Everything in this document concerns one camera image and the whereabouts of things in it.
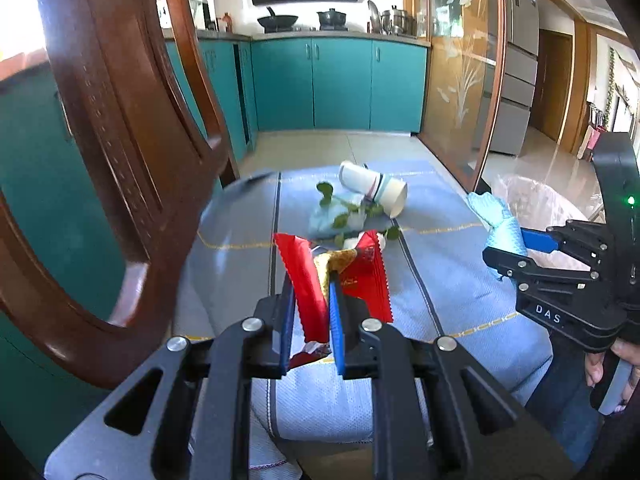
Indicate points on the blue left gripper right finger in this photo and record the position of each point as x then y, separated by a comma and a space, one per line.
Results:
336, 319

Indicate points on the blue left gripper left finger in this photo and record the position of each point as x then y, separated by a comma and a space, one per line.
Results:
285, 322

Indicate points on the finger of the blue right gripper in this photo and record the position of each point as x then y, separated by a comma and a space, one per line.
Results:
541, 241

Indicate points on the red snack wrapper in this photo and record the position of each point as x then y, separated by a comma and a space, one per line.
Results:
363, 281

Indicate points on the light blue cloth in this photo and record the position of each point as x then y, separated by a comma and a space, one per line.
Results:
504, 231

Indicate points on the green leafy stem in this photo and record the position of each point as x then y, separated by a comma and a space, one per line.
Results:
350, 240

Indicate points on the white paper cup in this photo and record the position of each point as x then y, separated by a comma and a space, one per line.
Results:
359, 179
391, 195

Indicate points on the light blue face mask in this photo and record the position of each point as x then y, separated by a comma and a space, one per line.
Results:
342, 215

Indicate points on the person right hand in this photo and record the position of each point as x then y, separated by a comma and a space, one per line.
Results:
613, 376

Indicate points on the blue checked tablecloth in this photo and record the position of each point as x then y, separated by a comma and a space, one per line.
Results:
269, 228

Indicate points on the person leg in jeans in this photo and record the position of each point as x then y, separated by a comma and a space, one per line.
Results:
561, 401

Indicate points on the brown wooden door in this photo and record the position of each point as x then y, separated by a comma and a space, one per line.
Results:
554, 75

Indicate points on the silver refrigerator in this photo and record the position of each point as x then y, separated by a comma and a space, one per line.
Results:
520, 73

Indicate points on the wooden frosted glass door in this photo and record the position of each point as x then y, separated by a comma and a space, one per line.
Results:
464, 79

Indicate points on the dark wooden chair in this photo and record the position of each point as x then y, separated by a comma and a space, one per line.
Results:
153, 139

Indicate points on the dark cooking pot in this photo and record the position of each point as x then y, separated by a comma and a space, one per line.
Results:
332, 20

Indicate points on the black wok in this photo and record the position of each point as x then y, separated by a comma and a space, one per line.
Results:
274, 22

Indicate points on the steel pot lid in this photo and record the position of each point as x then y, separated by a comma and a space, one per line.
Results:
375, 18

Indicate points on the brown sauce bottle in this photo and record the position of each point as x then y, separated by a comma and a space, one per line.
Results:
228, 24

